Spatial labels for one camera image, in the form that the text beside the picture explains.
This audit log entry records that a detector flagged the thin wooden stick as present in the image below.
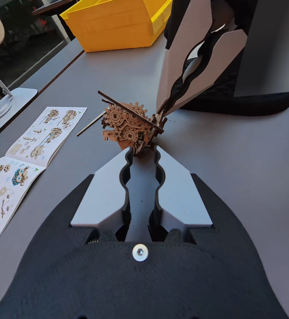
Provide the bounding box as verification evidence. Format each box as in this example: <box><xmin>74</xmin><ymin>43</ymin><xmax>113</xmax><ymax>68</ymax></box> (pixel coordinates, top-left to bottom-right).
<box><xmin>76</xmin><ymin>111</ymin><xmax>107</xmax><ymax>137</ymax></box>

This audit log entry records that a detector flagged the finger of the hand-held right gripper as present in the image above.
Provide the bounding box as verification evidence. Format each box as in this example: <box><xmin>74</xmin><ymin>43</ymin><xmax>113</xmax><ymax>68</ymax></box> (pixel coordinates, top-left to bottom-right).
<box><xmin>156</xmin><ymin>0</ymin><xmax>214</xmax><ymax>113</ymax></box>
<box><xmin>163</xmin><ymin>29</ymin><xmax>248</xmax><ymax>117</ymax></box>

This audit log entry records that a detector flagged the illustrated instruction booklet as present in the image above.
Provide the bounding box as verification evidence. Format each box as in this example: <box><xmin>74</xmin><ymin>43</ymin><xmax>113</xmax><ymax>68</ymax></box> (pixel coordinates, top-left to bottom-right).
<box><xmin>0</xmin><ymin>107</ymin><xmax>88</xmax><ymax>258</ymax></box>

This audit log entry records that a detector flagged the wooden gear model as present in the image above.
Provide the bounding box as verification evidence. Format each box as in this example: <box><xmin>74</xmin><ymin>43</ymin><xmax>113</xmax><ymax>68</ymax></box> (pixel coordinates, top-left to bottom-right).
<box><xmin>98</xmin><ymin>90</ymin><xmax>168</xmax><ymax>157</ymax></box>

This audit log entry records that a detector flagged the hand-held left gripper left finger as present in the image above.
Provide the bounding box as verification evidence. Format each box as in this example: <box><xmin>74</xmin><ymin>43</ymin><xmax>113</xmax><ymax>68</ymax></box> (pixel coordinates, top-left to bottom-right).
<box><xmin>70</xmin><ymin>147</ymin><xmax>133</xmax><ymax>238</ymax></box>

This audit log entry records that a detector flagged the yellow plastic bin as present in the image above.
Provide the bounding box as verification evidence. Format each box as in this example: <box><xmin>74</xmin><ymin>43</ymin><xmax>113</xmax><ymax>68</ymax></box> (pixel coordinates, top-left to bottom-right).
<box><xmin>60</xmin><ymin>0</ymin><xmax>173</xmax><ymax>53</ymax></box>

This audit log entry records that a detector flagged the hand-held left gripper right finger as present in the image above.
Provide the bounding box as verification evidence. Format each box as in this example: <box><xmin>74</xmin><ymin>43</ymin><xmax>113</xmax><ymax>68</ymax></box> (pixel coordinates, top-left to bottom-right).
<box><xmin>154</xmin><ymin>146</ymin><xmax>214</xmax><ymax>234</ymax></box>

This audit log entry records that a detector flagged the grey flat stand base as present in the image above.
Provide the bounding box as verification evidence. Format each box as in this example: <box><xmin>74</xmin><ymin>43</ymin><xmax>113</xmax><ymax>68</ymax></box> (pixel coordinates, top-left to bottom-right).
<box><xmin>0</xmin><ymin>87</ymin><xmax>38</xmax><ymax>142</ymax></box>

